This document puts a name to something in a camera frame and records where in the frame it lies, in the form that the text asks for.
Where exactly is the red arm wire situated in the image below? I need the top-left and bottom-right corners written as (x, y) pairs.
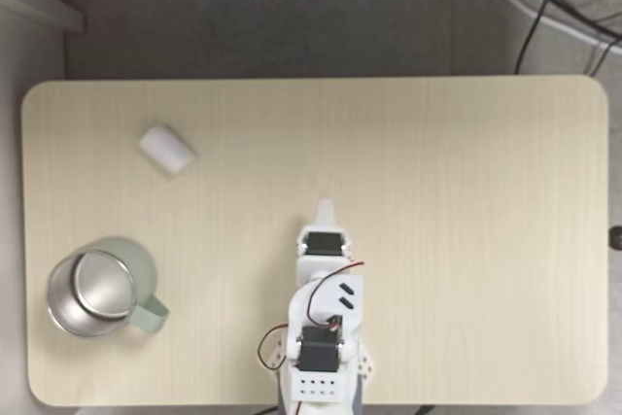
top-left (257, 259), bottom-right (367, 371)

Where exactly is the white dressing roll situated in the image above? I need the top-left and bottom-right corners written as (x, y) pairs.
top-left (137, 123), bottom-right (198, 176)

